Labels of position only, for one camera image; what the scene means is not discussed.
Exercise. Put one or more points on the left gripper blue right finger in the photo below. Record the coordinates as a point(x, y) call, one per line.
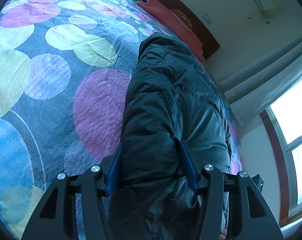
point(188, 168)

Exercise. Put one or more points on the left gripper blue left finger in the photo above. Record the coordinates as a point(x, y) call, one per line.
point(113, 171)

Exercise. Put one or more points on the black quilted puffer jacket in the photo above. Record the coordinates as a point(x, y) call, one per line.
point(169, 98)

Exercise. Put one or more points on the person's right hand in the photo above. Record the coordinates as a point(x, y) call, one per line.
point(223, 235)

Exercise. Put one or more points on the right window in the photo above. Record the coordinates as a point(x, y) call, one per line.
point(283, 122)

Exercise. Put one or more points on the colourful circle-pattern bedspread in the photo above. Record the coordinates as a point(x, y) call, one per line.
point(64, 70)

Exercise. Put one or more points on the small embroidered cushion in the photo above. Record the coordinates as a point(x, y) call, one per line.
point(182, 19)

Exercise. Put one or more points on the red pillow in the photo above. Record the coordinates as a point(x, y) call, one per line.
point(174, 24)

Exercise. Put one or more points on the grey curtain right wall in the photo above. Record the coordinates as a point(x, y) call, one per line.
point(254, 89)

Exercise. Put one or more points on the white wall socket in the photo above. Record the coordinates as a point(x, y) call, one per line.
point(207, 19)

